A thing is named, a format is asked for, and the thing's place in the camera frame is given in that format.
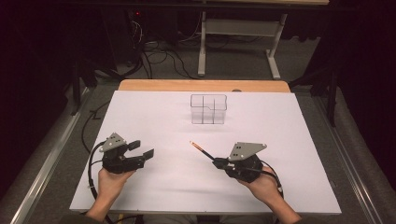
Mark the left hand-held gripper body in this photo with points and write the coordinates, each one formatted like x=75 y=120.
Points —
x=114 y=143

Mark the wooden table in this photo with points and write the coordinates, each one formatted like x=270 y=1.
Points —
x=202 y=85

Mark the person's right hand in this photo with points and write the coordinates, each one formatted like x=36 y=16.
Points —
x=263 y=188

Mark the clear acrylic divided organizer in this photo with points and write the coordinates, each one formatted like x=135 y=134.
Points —
x=208 y=109

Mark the black equipment box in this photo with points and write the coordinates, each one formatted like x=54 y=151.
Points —
x=121 y=37

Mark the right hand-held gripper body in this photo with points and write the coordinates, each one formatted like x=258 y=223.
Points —
x=246 y=151

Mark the white metal desk frame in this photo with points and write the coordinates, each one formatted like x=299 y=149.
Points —
x=239 y=28

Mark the person's left hand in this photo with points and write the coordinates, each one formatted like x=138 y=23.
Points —
x=110 y=183

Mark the black metal stand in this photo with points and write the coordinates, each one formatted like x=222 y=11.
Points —
x=76 y=87
x=332 y=93

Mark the metal floor rail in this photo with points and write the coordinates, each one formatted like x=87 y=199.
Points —
x=46 y=165
x=351 y=177

